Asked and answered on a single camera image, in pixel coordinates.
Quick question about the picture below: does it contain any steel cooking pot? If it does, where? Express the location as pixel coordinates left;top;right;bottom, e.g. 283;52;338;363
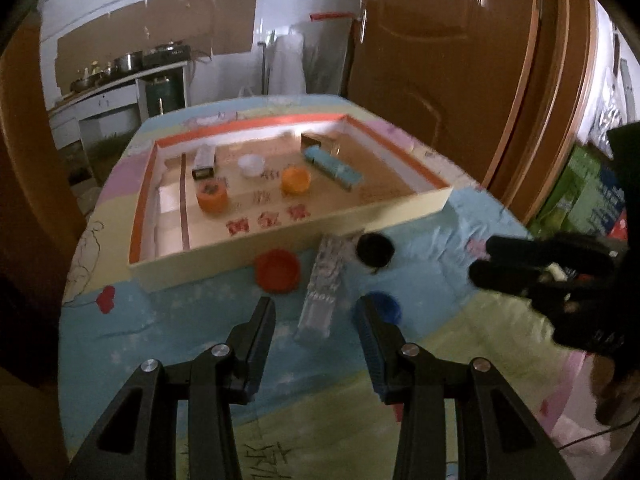
113;51;143;74

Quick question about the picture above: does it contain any plain orange bottle cap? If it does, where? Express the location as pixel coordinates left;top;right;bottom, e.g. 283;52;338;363
281;166;311;195

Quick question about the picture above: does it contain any cardboard sheet on wall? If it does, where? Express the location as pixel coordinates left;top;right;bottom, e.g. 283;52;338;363
54;0;257;92

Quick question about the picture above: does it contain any dark green air fryer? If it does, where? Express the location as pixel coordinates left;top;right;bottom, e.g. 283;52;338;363
145;76;186;117

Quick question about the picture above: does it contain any shallow cardboard tray box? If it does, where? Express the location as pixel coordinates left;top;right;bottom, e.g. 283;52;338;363
128;113;452;292

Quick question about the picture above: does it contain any white kitchen counter cabinet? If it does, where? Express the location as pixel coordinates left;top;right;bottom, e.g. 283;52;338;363
49;61;192;150

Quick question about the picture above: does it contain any white translucent cap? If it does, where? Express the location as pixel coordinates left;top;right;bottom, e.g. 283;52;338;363
238;154;266;178

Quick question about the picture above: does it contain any orange cap with label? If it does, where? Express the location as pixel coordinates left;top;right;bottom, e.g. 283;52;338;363
196;182;229;214

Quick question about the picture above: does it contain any rolled clear plastic sheet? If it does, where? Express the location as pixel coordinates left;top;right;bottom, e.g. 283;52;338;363
268;18;352;96

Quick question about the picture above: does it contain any white plastic bag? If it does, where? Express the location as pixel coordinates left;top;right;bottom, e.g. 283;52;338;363
238;86;255;98

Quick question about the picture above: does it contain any black gas stove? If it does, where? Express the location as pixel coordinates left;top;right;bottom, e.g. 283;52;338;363
142;42;191;70

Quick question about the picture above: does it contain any green cardboard carton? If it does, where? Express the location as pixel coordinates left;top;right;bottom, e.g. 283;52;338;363
528;144;625;237

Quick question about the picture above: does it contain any red bottle cap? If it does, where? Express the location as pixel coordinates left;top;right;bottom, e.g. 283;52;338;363
254;249;302;294

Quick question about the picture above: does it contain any blue bottle cap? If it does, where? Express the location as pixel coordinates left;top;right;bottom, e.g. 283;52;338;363
352;292;402;326

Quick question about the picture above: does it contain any white Hello Kitty box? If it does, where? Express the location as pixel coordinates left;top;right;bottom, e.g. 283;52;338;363
191;144;216;181

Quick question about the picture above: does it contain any light blue slim box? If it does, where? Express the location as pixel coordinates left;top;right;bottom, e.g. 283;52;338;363
303;145;363;190

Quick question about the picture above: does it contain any colourful cartoon sheep tablecloth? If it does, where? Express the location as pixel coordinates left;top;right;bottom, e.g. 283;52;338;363
58;96;608;479

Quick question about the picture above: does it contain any black bottle cap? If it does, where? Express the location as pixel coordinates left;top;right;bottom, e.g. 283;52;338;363
355;232;395;269

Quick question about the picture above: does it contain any brown wooden door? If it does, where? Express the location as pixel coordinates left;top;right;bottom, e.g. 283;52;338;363
344;0;547;196

